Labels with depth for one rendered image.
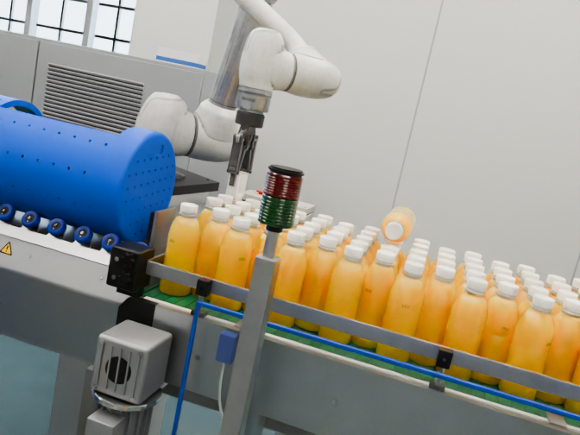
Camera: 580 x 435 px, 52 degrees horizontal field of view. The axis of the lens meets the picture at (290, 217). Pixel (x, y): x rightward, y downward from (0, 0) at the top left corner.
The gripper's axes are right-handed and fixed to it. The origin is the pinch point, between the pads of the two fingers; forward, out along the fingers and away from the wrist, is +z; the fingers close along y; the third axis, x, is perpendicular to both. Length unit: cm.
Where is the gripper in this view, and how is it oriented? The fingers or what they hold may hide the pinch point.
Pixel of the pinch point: (236, 186)
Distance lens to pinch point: 161.9
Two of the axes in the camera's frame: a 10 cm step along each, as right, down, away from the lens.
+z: -2.1, 9.6, 1.8
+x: 9.4, 2.5, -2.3
